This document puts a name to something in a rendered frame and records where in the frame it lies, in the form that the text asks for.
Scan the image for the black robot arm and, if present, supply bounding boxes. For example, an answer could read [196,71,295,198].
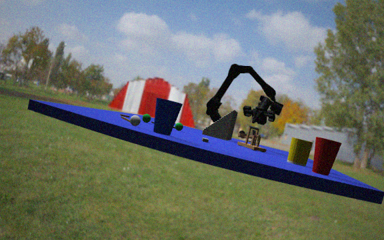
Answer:
[206,64,283,122]

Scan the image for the dark red mug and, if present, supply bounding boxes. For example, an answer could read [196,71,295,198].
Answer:
[312,137,341,176]

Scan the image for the grey ball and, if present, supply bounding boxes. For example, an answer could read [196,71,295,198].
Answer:
[130,115,141,126]

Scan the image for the green ball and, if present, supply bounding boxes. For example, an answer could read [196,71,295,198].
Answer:
[142,114,151,123]
[175,123,183,131]

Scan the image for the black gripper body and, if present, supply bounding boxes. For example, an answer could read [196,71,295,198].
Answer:
[243,102,275,122]

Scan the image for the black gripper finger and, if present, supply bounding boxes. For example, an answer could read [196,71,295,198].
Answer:
[251,109,257,123]
[253,111,265,123]

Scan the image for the dark blue cup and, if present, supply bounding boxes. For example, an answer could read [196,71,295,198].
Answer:
[154,97,183,136]

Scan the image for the yellow cup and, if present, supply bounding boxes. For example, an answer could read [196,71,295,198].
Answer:
[287,137,313,167]

